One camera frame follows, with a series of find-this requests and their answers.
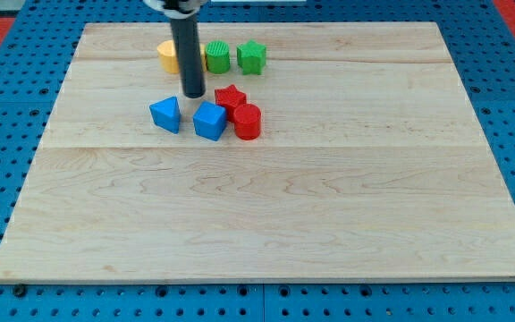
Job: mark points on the green star block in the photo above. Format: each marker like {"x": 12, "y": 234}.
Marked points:
{"x": 251, "y": 57}

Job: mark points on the blue cube block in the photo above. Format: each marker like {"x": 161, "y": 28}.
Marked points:
{"x": 210, "y": 121}

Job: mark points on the red star block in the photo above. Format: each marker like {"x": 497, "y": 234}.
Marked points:
{"x": 230, "y": 98}

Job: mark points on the red cylinder block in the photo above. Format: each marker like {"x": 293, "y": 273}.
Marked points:
{"x": 247, "y": 121}

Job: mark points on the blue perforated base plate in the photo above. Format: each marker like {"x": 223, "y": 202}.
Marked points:
{"x": 34, "y": 58}

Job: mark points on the green cylinder block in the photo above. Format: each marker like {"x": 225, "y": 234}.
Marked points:
{"x": 218, "y": 57}

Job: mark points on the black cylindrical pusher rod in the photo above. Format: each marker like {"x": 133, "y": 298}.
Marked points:
{"x": 186, "y": 43}

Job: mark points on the blue triangular prism block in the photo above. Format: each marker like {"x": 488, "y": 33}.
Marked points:
{"x": 166, "y": 114}

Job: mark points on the light wooden board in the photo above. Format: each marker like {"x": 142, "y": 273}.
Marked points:
{"x": 371, "y": 167}

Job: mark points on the yellow block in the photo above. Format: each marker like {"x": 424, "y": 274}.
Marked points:
{"x": 168, "y": 57}

